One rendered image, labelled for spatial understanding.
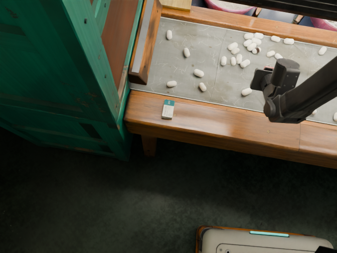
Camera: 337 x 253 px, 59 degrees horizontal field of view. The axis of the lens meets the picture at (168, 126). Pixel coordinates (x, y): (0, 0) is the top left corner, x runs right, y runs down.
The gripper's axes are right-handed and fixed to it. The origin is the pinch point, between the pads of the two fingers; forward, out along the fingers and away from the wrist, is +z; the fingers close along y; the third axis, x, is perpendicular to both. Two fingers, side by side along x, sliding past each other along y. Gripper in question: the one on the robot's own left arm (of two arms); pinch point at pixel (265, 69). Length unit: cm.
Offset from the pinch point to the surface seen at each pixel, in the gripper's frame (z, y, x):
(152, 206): 17, 27, 97
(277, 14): 38.9, -8.5, -7.6
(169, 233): 8, 16, 104
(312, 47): 22.2, -20.5, -2.4
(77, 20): -49, 42, -23
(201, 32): 20.4, 21.1, -1.2
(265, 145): -10.6, -5.7, 21.5
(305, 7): -7.0, -2.0, -21.1
